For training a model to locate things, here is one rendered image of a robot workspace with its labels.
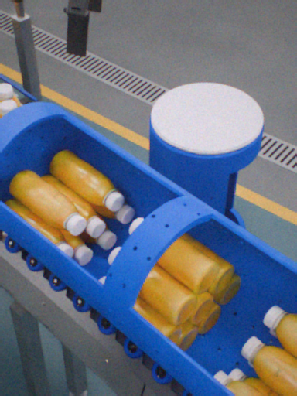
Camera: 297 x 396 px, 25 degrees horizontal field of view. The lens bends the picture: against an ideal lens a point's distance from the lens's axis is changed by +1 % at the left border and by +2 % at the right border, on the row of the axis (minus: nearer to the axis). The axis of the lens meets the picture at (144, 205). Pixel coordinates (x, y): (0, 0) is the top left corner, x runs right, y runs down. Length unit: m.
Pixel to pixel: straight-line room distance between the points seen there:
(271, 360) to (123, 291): 0.27
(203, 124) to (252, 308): 0.53
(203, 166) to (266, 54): 2.29
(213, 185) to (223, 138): 0.12
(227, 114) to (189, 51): 2.16
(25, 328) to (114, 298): 0.71
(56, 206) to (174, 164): 0.41
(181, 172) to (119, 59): 2.18
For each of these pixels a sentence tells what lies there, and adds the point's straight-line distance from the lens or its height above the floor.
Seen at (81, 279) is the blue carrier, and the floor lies 1.12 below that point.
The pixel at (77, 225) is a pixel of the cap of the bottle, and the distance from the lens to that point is 1.33.
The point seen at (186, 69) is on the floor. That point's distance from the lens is 3.72.
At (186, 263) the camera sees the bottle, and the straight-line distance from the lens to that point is 1.18.
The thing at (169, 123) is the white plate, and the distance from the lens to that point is 1.68.
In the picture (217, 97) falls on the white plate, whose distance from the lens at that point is 1.77.
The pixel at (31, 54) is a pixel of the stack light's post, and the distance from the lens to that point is 2.02.
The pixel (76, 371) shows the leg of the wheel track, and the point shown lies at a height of 0.18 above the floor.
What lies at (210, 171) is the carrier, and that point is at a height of 0.98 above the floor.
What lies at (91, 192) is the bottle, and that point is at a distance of 1.39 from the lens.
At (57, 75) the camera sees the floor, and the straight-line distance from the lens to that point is 3.69.
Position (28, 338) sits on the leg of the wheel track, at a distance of 1.90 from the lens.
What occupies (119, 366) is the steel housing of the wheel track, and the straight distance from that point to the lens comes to 1.39.
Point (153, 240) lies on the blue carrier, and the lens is 1.14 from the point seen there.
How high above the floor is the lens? 2.08
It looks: 45 degrees down
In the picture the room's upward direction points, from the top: straight up
